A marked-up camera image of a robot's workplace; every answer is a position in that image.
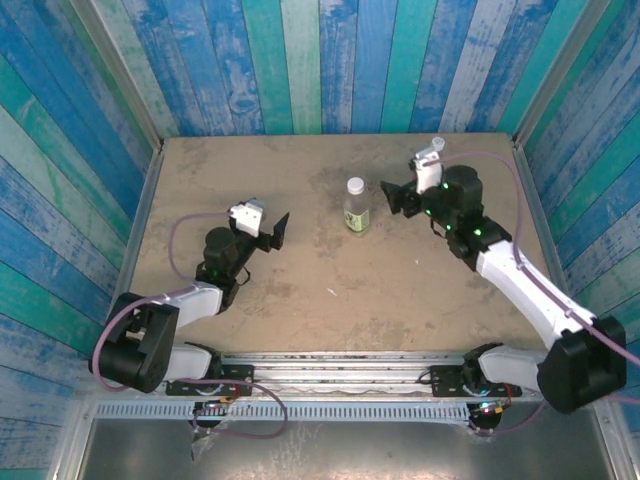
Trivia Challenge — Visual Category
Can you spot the clear bottle with green label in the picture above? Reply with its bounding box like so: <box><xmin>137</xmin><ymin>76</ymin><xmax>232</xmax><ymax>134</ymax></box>
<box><xmin>342</xmin><ymin>189</ymin><xmax>373</xmax><ymax>239</ymax></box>

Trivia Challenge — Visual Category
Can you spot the clear plastic wrap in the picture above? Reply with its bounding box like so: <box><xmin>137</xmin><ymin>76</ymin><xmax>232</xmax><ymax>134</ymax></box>
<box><xmin>189</xmin><ymin>424</ymin><xmax>222</xmax><ymax>462</ymax></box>

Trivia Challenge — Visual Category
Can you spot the grey metal sheet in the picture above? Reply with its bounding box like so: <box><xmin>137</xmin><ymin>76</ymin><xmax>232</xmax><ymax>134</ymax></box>
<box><xmin>74</xmin><ymin>417</ymin><xmax>617</xmax><ymax>480</ymax></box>

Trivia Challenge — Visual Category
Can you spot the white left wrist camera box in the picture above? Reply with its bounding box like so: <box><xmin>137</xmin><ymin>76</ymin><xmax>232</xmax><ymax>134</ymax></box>
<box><xmin>226</xmin><ymin>198</ymin><xmax>267</xmax><ymax>238</ymax></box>

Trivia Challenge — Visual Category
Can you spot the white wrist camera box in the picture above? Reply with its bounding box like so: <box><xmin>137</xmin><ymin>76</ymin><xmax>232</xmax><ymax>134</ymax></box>
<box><xmin>226</xmin><ymin>198</ymin><xmax>267</xmax><ymax>238</ymax></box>
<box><xmin>410</xmin><ymin>146</ymin><xmax>445</xmax><ymax>196</ymax></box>

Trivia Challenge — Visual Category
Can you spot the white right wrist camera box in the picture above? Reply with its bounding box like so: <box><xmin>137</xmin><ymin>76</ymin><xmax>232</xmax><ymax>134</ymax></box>
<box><xmin>410</xmin><ymin>146</ymin><xmax>445</xmax><ymax>196</ymax></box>

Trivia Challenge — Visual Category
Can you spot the aluminium table side rail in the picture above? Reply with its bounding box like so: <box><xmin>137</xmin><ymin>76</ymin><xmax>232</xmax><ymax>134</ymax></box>
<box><xmin>511</xmin><ymin>143</ymin><xmax>581</xmax><ymax>326</ymax></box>
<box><xmin>93</xmin><ymin>148</ymin><xmax>165</xmax><ymax>359</ymax></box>

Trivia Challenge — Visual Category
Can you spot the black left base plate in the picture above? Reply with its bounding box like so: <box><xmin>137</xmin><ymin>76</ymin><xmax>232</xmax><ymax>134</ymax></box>
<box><xmin>165</xmin><ymin>364</ymin><xmax>255</xmax><ymax>398</ymax></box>

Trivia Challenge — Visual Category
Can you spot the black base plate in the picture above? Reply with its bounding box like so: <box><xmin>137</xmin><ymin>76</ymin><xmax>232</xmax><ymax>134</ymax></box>
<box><xmin>165</xmin><ymin>364</ymin><xmax>255</xmax><ymax>398</ymax></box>
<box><xmin>429</xmin><ymin>364</ymin><xmax>523</xmax><ymax>399</ymax></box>

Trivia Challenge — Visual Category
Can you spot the aluminium frame post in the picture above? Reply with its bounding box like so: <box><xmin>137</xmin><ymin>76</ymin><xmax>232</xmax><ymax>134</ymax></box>
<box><xmin>513</xmin><ymin>0</ymin><xmax>614</xmax><ymax>149</ymax></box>
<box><xmin>69</xmin><ymin>0</ymin><xmax>165</xmax><ymax>151</ymax></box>

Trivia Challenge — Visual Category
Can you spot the aluminium mounting rail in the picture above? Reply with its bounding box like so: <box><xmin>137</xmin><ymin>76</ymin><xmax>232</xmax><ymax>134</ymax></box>
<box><xmin>74</xmin><ymin>351</ymin><xmax>609</xmax><ymax>402</ymax></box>

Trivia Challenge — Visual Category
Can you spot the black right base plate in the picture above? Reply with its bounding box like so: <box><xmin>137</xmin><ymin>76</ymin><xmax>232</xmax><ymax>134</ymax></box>
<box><xmin>429</xmin><ymin>364</ymin><xmax>523</xmax><ymax>399</ymax></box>

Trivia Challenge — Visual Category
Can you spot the grey slotted cable duct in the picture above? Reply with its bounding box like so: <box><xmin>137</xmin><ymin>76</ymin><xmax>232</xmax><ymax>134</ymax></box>
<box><xmin>93</xmin><ymin>401</ymin><xmax>472</xmax><ymax>425</ymax></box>

